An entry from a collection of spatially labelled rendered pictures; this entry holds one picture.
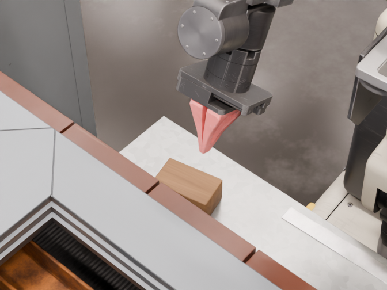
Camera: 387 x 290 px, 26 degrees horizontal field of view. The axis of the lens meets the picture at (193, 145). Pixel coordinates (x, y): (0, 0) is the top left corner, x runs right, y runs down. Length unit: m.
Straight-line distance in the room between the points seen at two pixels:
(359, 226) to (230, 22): 1.05
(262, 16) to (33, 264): 0.59
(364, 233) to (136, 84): 0.97
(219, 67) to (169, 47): 1.69
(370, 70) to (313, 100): 1.43
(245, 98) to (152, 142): 0.51
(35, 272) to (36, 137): 0.21
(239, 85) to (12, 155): 0.41
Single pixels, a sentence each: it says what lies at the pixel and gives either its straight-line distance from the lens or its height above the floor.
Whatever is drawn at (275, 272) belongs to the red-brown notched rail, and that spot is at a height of 0.83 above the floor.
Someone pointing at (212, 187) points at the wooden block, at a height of 0.73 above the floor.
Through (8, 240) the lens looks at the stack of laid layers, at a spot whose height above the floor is 0.84.
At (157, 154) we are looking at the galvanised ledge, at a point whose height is 0.68.
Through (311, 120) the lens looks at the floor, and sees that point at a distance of 2.46.
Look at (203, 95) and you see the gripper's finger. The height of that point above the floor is 1.08.
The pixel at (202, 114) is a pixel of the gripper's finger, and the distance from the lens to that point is 1.00.
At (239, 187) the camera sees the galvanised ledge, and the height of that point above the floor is 0.68.
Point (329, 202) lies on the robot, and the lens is 1.92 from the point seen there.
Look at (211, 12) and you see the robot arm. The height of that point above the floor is 1.21.
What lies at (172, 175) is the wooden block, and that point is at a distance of 1.36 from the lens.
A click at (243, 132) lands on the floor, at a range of 2.41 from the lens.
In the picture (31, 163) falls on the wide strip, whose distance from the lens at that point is 1.24.
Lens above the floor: 1.78
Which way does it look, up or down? 49 degrees down
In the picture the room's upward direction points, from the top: straight up
